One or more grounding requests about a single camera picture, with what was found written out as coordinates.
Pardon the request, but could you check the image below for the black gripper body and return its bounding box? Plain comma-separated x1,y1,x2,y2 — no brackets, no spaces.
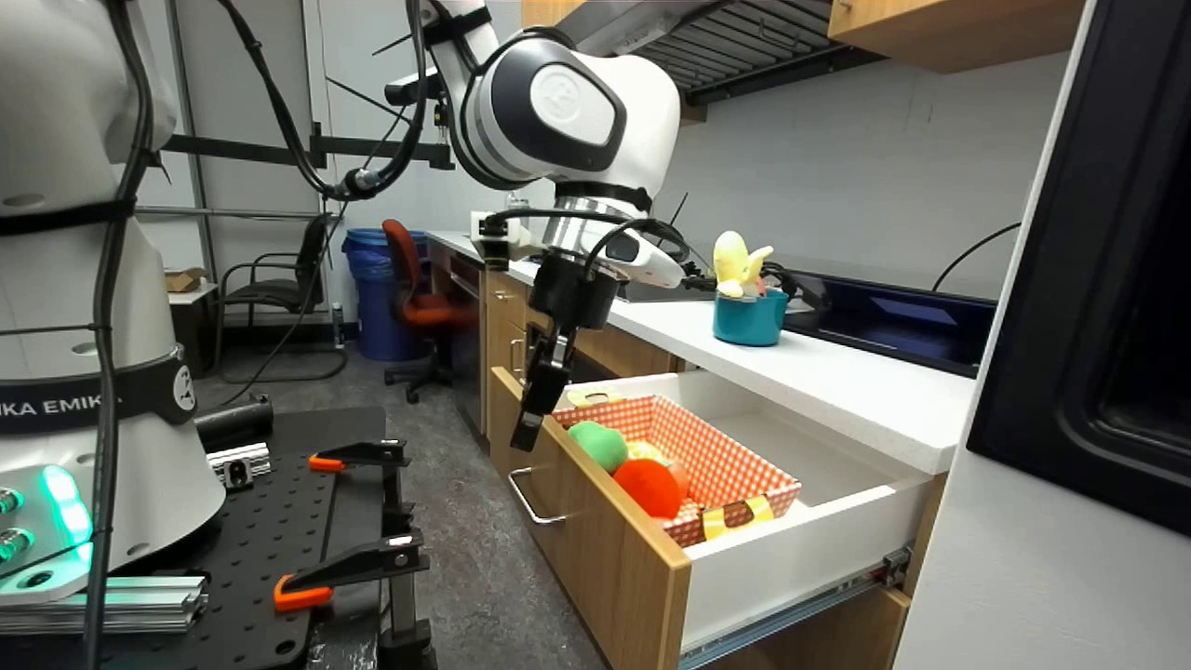
526,249,620,379

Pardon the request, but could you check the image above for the wooden base cabinet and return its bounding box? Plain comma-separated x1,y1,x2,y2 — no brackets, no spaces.
474,265,915,670

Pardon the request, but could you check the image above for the aluminium extrusion rail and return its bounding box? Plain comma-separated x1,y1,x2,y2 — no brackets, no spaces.
0,569,212,640

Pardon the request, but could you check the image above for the metal drawer handle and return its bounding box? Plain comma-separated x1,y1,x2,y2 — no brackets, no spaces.
504,463,572,533

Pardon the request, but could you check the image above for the blue trash bin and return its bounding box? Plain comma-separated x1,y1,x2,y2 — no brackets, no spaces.
339,223,432,365

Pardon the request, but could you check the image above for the teal bowl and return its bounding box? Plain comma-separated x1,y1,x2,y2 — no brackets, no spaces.
710,288,796,350

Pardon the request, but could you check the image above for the white drawer with wooden front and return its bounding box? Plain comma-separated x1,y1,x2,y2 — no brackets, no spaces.
485,365,948,670

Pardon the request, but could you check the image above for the black stereo camera bar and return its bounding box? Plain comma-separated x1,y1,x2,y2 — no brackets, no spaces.
385,66,453,112

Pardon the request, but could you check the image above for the yellow banana plush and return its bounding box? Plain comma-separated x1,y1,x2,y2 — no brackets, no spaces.
708,229,783,306

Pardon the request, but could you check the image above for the wooden wall cabinet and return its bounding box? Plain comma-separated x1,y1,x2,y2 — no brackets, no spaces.
517,0,600,34
827,0,1085,74

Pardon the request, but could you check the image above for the red office chair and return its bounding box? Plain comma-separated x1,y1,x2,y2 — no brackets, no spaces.
380,216,485,405

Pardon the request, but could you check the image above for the steel range hood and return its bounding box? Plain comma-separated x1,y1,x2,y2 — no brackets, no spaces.
644,0,877,109

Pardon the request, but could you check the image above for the yellow slice toy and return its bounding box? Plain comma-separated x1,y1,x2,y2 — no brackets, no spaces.
697,493,783,544

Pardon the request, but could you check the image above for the black appliance door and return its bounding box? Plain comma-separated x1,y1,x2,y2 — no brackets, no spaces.
963,0,1191,542

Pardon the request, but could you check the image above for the black perforated table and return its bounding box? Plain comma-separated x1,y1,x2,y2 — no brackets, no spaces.
0,404,438,670

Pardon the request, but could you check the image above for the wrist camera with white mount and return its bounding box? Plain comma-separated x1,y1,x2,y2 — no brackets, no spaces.
474,200,688,300

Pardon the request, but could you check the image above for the black power cable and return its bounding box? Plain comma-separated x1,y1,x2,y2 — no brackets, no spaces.
929,221,1023,300

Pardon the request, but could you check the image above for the orange checkered basket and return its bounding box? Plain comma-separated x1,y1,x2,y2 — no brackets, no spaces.
546,390,806,553

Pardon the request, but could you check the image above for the black clamp with orange handle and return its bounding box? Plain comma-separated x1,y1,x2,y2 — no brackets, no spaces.
268,530,437,670
305,431,418,542

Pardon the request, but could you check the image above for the black armchair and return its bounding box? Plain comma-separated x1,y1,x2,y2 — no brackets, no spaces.
215,210,355,384

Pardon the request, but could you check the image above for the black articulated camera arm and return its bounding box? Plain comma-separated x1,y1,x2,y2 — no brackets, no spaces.
161,0,459,200

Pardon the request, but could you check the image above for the small dark side cabinet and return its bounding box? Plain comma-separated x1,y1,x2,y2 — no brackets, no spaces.
162,265,223,379

